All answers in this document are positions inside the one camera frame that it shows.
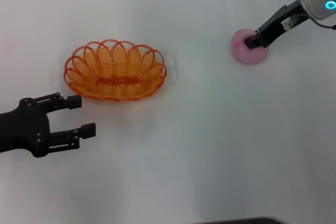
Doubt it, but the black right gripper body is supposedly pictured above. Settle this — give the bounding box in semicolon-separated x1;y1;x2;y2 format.
262;0;307;33

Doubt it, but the thin black cable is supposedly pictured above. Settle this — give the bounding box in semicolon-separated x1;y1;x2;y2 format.
311;15;336;29

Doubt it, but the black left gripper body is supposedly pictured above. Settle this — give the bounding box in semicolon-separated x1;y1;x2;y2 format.
0;97;52;158

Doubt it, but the clear plug connector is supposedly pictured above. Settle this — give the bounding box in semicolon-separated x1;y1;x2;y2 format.
282;14;300;29

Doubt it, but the black robot chest cover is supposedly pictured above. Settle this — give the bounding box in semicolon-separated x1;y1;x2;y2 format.
196;216;292;224

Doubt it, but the pink soft toy peach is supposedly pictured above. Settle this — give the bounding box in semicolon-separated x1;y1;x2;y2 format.
230;21;269;65

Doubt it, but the orange plastic wire basket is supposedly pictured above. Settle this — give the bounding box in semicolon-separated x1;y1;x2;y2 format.
64;39;167;101

